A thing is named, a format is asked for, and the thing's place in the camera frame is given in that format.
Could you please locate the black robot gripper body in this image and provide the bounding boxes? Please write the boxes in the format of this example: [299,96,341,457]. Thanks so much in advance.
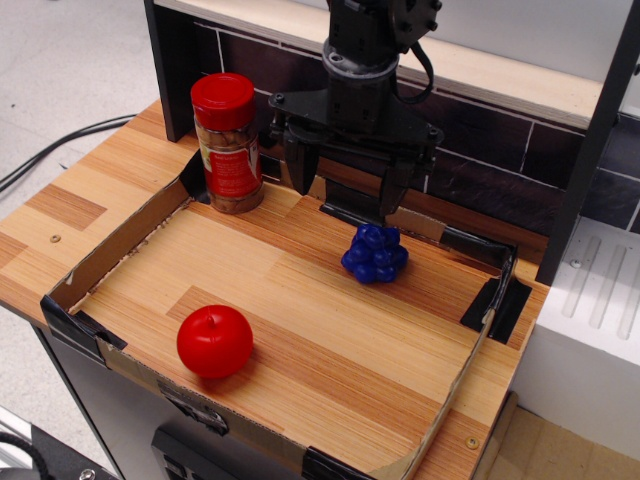
[269,74,444,163]

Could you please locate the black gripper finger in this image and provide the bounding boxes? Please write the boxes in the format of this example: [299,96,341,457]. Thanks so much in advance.
[379,158,426,217]
[283,127,323,195]

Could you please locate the red-lidded basil spice bottle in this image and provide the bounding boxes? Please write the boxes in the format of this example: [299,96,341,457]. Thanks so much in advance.
[191,73,263,214]

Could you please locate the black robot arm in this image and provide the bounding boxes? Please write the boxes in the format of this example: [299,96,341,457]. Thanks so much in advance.
[269,1,444,226]

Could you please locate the cardboard fence with black tape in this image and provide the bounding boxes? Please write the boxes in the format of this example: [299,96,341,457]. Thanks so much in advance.
[41,157,531,479]

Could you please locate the blue plastic grape bunch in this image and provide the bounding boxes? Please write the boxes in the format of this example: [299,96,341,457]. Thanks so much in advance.
[341,224,409,284]

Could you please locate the red plastic apple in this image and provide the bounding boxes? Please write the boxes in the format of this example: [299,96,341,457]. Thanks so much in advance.
[176,305,254,379]

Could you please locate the white ribbed sink unit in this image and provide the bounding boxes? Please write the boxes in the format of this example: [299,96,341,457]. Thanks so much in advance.
[513,218,639,458]

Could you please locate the black device under table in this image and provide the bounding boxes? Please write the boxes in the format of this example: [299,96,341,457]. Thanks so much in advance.
[151,428,302,479]

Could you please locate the black equipment bottom left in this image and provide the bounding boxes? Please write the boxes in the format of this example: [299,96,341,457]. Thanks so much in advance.
[1,427,116,479]

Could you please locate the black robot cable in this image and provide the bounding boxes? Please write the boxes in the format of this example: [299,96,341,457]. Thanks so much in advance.
[394,39,436,106]

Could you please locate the dark wooden shelf frame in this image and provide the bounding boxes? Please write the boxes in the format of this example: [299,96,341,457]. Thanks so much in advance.
[145,1,639,284]

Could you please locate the black floor cables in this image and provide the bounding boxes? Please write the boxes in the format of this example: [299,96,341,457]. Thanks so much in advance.
[0,113,137,194]

